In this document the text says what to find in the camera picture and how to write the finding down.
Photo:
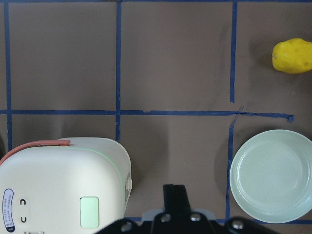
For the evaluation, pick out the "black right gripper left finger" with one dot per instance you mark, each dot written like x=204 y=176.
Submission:
x=162 y=223

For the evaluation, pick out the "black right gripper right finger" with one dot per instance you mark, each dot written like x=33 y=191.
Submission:
x=188 y=221

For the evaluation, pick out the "cream rice cooker orange handle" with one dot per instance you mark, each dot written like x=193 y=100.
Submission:
x=76 y=185

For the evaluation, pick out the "green plate near right arm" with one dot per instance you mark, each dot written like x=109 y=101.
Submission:
x=271 y=176

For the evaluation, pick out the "yellow toy potato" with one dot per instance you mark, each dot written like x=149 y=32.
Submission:
x=293 y=56

